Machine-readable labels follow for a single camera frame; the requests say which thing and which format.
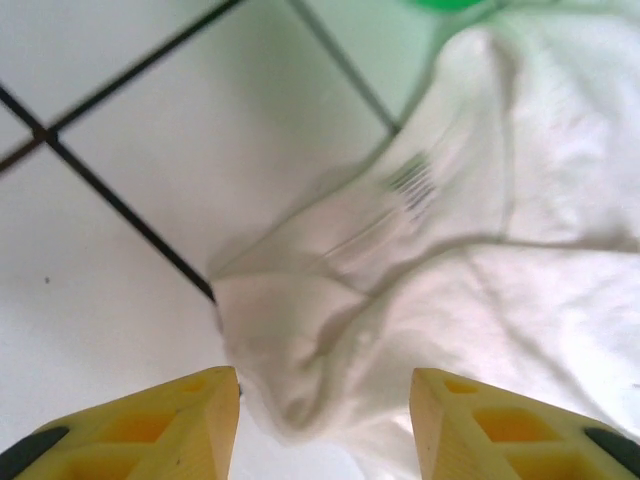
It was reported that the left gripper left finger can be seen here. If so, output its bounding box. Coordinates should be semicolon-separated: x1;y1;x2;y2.
0;366;241;480

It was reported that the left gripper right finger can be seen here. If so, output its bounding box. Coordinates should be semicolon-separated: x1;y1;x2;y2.
410;368;640;480

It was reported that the white printed t-shirt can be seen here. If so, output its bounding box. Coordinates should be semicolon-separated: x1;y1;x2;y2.
206;0;640;480

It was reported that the green plastic basket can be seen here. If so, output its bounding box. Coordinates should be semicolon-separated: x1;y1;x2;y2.
399;0;491;15

